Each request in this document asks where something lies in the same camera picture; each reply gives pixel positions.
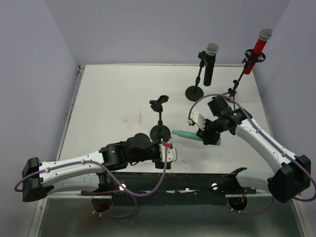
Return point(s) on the black round-base stand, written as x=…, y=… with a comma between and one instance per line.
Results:
x=159, y=132
x=194, y=92

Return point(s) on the teal microphone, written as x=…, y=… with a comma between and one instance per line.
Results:
x=186, y=134

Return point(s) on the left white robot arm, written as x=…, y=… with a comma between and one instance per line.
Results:
x=90, y=172

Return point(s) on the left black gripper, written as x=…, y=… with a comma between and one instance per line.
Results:
x=162, y=164

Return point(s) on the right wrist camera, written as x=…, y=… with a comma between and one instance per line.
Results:
x=197, y=119

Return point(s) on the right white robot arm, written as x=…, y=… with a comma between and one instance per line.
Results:
x=291, y=174

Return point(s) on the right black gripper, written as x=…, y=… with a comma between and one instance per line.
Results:
x=207, y=133

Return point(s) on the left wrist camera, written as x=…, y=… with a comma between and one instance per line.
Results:
x=167, y=153

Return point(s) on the red rhinestone microphone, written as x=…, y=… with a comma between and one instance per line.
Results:
x=264, y=35

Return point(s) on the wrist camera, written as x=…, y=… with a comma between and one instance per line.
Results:
x=167, y=153
x=197, y=119

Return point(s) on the black tripod shock-mount stand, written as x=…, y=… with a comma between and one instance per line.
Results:
x=237, y=81

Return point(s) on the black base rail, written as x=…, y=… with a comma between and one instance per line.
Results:
x=182, y=188

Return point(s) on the black microphone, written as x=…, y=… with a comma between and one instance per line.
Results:
x=209, y=62

